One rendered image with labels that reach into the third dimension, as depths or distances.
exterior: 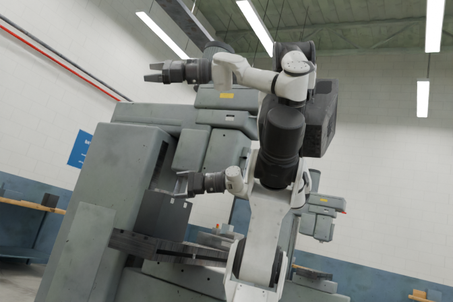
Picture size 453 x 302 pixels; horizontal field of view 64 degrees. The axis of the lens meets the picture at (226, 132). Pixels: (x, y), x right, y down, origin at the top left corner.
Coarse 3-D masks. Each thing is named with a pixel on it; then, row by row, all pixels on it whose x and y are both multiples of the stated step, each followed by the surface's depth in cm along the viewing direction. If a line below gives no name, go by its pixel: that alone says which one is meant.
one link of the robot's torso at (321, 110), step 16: (320, 80) 144; (336, 80) 142; (272, 96) 134; (320, 96) 134; (336, 96) 135; (304, 112) 128; (320, 112) 126; (320, 128) 125; (304, 144) 131; (320, 144) 129
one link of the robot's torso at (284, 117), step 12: (276, 108) 111; (288, 108) 112; (276, 120) 106; (288, 120) 107; (300, 120) 107; (264, 132) 112; (276, 132) 106; (288, 132) 105; (300, 132) 107; (264, 144) 113; (276, 144) 109; (288, 144) 108; (300, 144) 113; (276, 156) 112; (288, 156) 112
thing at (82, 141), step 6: (78, 132) 618; (84, 132) 629; (78, 138) 619; (84, 138) 630; (90, 138) 641; (78, 144) 620; (84, 144) 631; (72, 150) 610; (78, 150) 621; (84, 150) 632; (72, 156) 611; (78, 156) 622; (84, 156) 633; (72, 162) 612; (78, 162) 623; (78, 168) 624
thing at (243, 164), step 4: (244, 148) 203; (248, 148) 202; (244, 152) 202; (248, 152) 202; (248, 156) 202; (240, 160) 202; (244, 160) 200; (248, 160) 203; (240, 164) 201; (244, 164) 200; (240, 168) 200; (244, 168) 199; (244, 172) 199; (244, 176) 199; (244, 180) 199
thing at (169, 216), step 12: (144, 192) 162; (156, 192) 158; (168, 192) 161; (144, 204) 159; (156, 204) 156; (168, 204) 158; (180, 204) 165; (192, 204) 173; (144, 216) 157; (156, 216) 154; (168, 216) 159; (180, 216) 166; (144, 228) 155; (156, 228) 153; (168, 228) 159; (180, 228) 166; (180, 240) 167
